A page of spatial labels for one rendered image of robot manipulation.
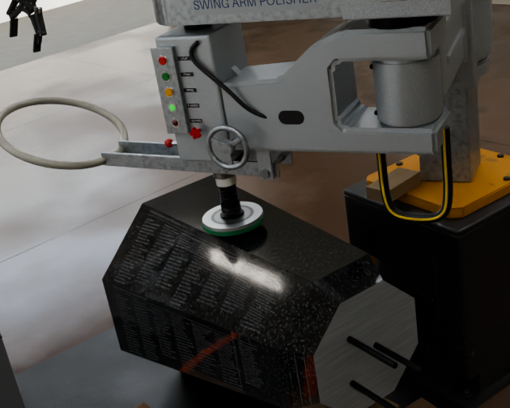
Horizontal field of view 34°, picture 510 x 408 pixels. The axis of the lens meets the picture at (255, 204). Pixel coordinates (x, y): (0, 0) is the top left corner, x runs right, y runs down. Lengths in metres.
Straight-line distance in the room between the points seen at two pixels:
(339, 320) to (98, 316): 1.97
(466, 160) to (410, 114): 0.77
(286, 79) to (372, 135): 0.30
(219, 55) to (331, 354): 0.97
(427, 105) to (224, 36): 0.67
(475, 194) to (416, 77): 0.81
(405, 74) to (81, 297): 2.58
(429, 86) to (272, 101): 0.47
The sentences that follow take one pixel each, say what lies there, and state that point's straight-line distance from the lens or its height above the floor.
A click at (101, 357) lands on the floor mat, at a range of 3.87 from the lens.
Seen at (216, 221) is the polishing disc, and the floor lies 0.88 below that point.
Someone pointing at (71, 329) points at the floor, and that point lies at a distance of 4.18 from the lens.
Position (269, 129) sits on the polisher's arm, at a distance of 2.53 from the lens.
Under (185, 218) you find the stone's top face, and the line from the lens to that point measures 3.04.
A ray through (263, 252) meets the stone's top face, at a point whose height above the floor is 0.82.
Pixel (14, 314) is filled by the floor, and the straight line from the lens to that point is 4.47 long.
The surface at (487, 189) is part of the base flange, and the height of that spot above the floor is 0.78.
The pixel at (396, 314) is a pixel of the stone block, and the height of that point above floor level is 0.62.
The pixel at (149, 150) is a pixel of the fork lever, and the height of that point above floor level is 1.09.
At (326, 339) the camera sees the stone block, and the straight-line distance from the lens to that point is 2.49.
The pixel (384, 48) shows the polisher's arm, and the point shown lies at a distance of 2.32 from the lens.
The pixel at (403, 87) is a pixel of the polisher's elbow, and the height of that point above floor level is 1.36.
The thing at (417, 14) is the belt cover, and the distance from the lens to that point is 2.24.
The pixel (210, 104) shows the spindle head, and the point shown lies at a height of 1.32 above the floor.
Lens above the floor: 2.07
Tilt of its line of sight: 24 degrees down
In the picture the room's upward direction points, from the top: 10 degrees counter-clockwise
